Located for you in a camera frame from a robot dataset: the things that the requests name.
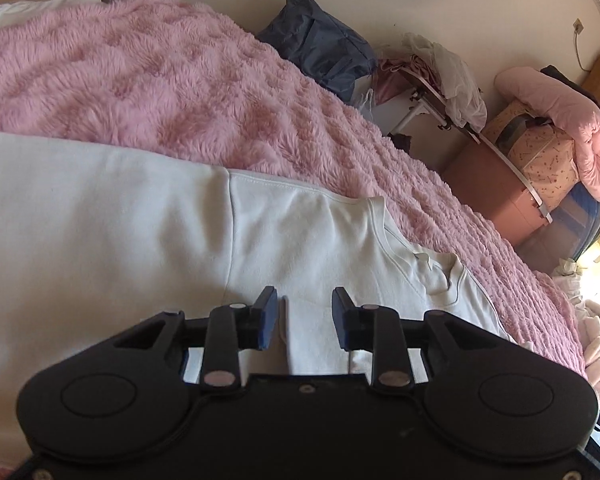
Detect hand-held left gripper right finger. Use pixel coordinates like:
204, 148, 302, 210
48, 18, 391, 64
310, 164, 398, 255
331, 287, 501, 395

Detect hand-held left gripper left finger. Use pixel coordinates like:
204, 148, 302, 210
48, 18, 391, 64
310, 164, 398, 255
112, 286, 279, 394

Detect white printed t-shirt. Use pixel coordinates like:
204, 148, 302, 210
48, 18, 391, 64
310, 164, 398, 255
0, 130, 518, 461

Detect pink clothes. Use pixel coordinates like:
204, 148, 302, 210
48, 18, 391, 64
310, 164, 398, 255
372, 55, 436, 106

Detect pink plastic storage bin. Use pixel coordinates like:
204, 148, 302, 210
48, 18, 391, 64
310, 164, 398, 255
442, 130, 555, 247

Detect small folding table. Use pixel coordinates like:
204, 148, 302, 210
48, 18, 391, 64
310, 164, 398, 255
387, 67, 483, 143

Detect white crumpled bedding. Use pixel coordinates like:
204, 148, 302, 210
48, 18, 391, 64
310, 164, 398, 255
552, 257, 600, 391

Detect blue translucent storage bag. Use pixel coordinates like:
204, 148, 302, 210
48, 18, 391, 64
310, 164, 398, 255
555, 182, 600, 266

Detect patterned beige storage bag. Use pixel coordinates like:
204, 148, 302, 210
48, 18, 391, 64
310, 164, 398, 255
482, 100, 581, 196

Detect white plastic bag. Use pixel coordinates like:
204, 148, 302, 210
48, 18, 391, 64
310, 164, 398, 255
402, 32, 488, 129

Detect pink fluffy blanket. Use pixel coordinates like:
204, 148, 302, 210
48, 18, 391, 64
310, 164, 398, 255
0, 0, 588, 391

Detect dark blue fabric bag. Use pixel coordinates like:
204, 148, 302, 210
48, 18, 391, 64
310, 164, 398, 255
256, 0, 378, 103

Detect pink quilt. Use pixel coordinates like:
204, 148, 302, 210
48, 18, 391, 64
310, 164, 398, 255
495, 65, 600, 203

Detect dark clothing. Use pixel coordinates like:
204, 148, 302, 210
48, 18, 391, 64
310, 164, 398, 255
540, 65, 600, 111

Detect white pillow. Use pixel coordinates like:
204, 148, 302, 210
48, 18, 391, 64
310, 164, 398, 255
0, 0, 103, 37

